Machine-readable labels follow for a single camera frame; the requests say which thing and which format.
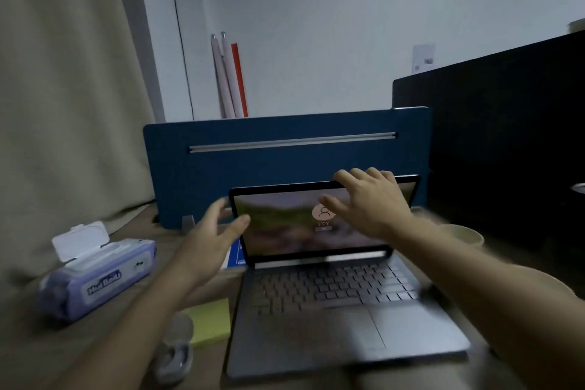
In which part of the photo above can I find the person's right forearm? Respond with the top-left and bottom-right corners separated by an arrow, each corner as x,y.
395,220 -> 585,390

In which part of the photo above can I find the black wall cable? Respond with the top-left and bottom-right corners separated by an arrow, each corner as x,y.
165,0 -> 195,121

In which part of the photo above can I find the blue desk divider panel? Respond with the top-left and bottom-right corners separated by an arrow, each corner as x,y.
143,106 -> 433,231

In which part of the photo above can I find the silver divider rail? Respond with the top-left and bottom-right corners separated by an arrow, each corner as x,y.
189,132 -> 397,154

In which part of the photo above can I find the white wall label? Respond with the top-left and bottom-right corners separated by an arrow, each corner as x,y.
412,44 -> 436,74

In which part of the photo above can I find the yellow sticky note pad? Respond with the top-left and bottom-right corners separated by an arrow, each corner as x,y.
183,297 -> 232,347

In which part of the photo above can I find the purple wet wipes pack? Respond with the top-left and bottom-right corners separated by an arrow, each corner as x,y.
38,221 -> 157,323

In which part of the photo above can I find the person's left hand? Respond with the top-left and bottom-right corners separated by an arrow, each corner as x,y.
171,197 -> 251,288

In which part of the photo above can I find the beige round bowl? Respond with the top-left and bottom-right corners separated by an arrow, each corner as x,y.
514,264 -> 577,298

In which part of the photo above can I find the person's left forearm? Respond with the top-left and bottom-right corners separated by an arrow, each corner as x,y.
52,266 -> 204,390

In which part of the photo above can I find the grey laptop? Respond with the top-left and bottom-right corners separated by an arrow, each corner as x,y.
225,174 -> 471,379

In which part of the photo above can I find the red rolled tube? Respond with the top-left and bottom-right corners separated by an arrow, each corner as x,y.
231,43 -> 249,118

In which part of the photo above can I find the white earbud case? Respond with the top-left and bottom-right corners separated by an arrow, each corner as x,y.
152,312 -> 195,386

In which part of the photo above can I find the beige cup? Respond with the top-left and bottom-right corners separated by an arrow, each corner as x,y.
439,223 -> 485,249

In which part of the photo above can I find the white rolled tube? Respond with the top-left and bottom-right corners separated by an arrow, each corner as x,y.
221,32 -> 245,119
210,34 -> 236,120

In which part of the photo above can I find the black partition panel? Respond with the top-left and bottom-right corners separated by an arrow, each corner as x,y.
392,31 -> 585,300

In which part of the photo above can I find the blue and white box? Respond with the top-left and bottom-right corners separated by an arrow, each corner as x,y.
221,239 -> 248,270

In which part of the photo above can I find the person's right hand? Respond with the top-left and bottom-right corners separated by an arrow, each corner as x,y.
318,168 -> 415,244

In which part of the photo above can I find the beige curtain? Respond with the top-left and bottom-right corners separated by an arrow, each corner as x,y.
0,0 -> 159,296

